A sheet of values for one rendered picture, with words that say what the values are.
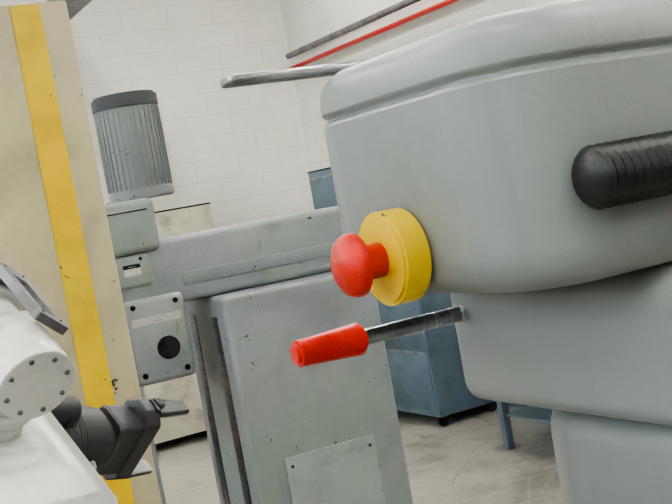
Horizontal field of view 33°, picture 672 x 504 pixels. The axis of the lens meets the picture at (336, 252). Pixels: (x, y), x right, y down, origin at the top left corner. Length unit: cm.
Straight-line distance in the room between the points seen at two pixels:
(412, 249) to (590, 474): 24
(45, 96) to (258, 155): 817
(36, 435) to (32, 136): 145
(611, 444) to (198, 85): 970
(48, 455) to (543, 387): 43
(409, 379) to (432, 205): 777
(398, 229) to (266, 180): 986
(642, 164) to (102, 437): 98
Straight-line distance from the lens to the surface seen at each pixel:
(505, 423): 734
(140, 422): 151
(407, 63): 69
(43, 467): 98
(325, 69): 81
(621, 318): 72
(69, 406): 141
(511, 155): 64
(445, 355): 822
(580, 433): 84
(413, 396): 846
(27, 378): 92
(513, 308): 80
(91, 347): 242
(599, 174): 61
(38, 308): 94
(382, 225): 70
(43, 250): 240
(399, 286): 69
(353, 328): 80
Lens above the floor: 181
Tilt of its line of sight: 3 degrees down
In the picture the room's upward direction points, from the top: 10 degrees counter-clockwise
